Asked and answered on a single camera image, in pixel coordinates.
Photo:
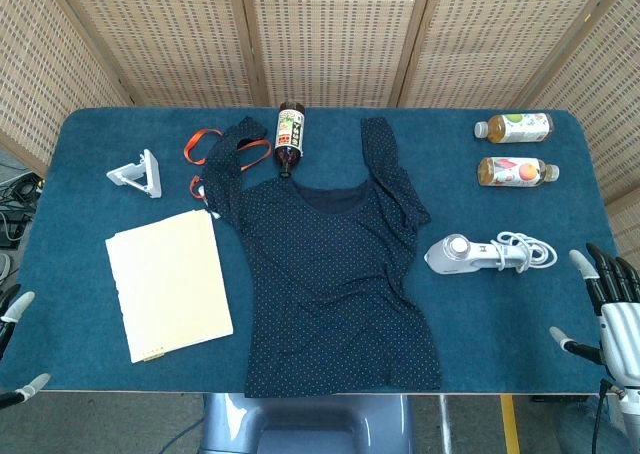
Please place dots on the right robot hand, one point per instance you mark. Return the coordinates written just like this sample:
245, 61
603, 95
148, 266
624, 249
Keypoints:
617, 324

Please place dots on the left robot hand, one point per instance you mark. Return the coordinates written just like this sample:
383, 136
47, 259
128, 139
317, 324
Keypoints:
17, 306

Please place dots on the white handheld garment steamer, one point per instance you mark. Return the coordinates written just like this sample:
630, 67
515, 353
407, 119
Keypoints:
452, 256

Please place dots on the navy polka dot shirt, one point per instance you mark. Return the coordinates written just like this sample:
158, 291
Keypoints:
330, 284

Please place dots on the blue carpet table cover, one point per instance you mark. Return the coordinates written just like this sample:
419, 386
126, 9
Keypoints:
500, 324

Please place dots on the cream paper folder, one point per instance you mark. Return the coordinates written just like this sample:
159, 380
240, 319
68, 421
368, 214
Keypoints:
170, 284

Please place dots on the white folding phone stand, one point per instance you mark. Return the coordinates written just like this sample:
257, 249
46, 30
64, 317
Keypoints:
147, 174

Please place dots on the tea bottle peach label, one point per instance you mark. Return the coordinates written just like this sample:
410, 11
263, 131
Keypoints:
510, 171

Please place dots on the metal table leg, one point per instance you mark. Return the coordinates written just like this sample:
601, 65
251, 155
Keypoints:
443, 424

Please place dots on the tea bottle green apple label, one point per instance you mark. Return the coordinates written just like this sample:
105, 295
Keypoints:
520, 128

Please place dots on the blue-grey robot torso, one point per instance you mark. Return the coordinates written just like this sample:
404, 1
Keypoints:
305, 424

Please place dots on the dark brown drink bottle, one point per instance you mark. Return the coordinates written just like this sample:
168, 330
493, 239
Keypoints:
290, 134

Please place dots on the woven folding screen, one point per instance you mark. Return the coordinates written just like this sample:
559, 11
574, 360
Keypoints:
330, 34

